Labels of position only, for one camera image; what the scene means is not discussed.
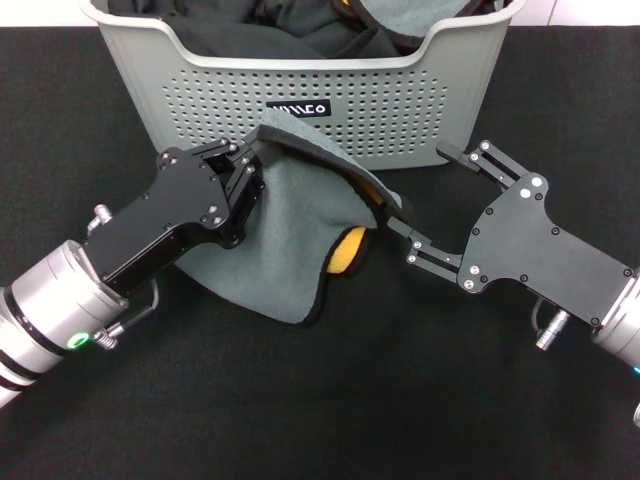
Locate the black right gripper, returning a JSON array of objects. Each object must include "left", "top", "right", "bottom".
[{"left": 386, "top": 138, "right": 635, "bottom": 330}]

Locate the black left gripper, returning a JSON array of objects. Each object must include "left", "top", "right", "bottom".
[{"left": 82, "top": 131, "right": 267, "bottom": 297}]

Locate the grey and yellow towel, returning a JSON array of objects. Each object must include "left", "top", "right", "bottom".
[{"left": 174, "top": 109, "right": 414, "bottom": 330}]

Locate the grey perforated storage basket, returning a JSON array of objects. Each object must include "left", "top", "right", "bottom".
[{"left": 82, "top": 0, "right": 526, "bottom": 172}]

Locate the grey towel with black trim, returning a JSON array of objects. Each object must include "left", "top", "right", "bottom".
[{"left": 358, "top": 0, "right": 472, "bottom": 40}]

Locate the black cloth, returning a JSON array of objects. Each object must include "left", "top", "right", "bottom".
[{"left": 107, "top": 0, "right": 417, "bottom": 60}]

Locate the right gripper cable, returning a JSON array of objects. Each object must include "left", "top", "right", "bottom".
[{"left": 529, "top": 298, "right": 572, "bottom": 352}]

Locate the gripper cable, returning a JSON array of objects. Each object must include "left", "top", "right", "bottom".
[
  {"left": 92, "top": 280, "right": 161, "bottom": 355},
  {"left": 529, "top": 298, "right": 572, "bottom": 352}
]

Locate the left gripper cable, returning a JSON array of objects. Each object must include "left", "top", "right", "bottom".
[{"left": 92, "top": 280, "right": 161, "bottom": 355}]

